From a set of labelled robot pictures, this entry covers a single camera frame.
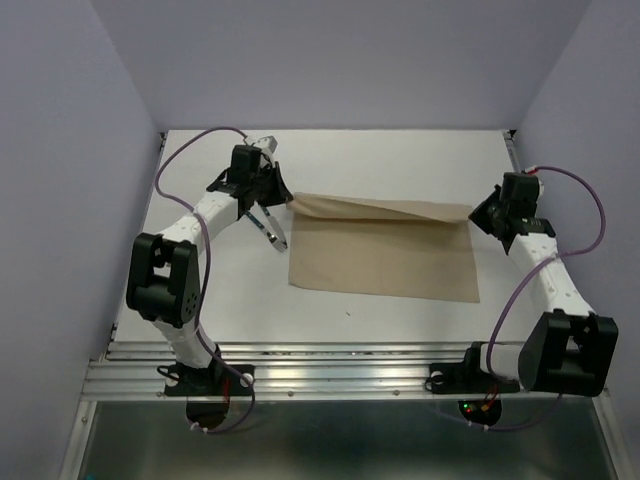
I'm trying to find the beige cloth napkin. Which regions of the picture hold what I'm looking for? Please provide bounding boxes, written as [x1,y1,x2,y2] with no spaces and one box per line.
[288,193,480,303]

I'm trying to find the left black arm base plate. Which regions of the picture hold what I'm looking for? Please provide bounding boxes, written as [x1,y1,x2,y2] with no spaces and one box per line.
[156,362,251,397]

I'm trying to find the aluminium rail frame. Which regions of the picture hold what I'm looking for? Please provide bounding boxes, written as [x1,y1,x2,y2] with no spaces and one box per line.
[59,130,616,479]

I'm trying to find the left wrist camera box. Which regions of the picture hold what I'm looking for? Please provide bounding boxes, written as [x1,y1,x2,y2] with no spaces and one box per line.
[244,135,278,156]

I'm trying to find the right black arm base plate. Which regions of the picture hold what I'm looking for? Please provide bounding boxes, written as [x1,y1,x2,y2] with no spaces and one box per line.
[424,363,520,395]

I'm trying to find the silver fork teal handle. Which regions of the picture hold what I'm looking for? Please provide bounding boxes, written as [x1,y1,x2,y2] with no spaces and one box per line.
[244,211,288,253]

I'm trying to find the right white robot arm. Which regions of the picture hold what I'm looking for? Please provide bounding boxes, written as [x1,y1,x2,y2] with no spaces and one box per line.
[460,167,619,397]

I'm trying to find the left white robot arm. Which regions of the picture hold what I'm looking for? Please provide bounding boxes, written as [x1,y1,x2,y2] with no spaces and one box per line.
[126,136,293,394]

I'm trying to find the silver knife teal handle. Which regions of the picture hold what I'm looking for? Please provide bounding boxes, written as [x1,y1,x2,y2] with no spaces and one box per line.
[261,206,287,244]

